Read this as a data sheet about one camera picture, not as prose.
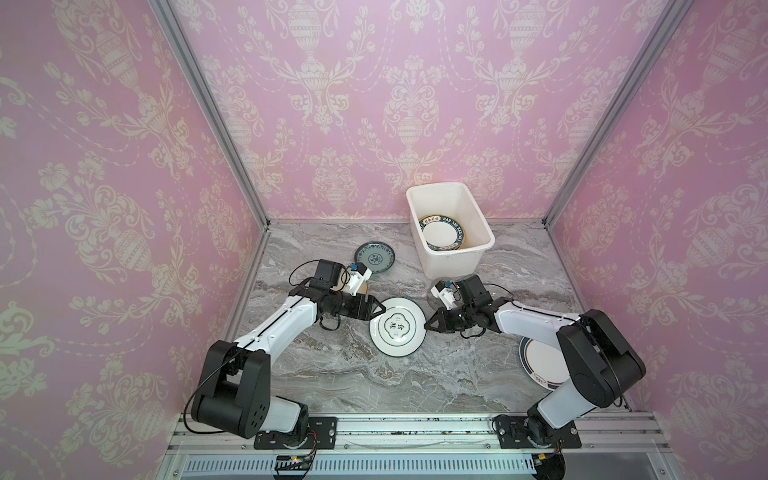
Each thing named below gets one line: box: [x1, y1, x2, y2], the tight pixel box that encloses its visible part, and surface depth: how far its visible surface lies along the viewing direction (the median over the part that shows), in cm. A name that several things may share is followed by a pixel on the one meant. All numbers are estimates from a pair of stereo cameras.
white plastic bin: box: [406, 182, 496, 280], surface depth 111 cm
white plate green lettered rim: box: [419, 214, 465, 252], surface depth 118 cm
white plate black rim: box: [369, 297, 427, 358], surface depth 91 cm
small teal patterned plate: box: [354, 241, 395, 273], surface depth 112 cm
